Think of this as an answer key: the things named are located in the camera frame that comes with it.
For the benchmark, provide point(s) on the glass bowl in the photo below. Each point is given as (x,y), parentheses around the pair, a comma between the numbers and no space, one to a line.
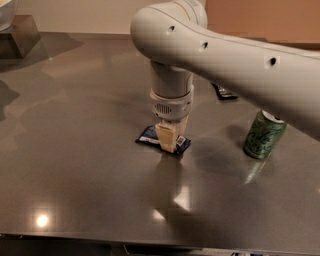
(8,10)

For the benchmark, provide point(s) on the blue rxbar blueberry wrapper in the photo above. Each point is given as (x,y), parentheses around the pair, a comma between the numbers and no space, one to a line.
(150,138)

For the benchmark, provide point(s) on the black snack bar wrapper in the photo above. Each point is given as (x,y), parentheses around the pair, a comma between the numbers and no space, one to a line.
(223,94)

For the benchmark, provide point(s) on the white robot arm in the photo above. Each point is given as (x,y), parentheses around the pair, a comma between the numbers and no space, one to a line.
(282,81)

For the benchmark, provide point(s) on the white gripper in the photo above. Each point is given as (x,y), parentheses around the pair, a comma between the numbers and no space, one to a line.
(170,106)

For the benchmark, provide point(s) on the green soda can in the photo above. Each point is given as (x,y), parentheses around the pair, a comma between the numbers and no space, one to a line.
(264,134)

